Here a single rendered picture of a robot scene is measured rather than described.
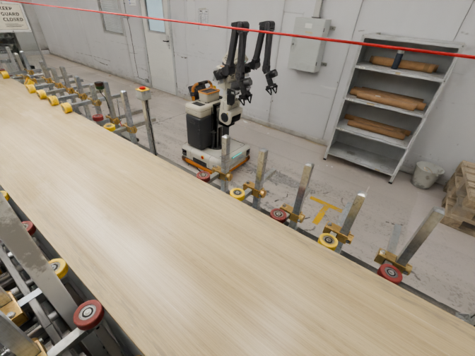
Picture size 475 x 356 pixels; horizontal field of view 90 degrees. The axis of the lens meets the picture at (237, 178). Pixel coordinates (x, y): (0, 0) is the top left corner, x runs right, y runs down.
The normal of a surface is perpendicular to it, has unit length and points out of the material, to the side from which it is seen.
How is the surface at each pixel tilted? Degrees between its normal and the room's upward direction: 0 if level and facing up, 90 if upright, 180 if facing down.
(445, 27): 90
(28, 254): 90
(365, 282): 0
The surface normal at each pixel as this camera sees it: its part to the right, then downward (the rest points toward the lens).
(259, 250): 0.06, -0.81
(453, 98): -0.60, 0.44
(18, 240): 0.80, 0.39
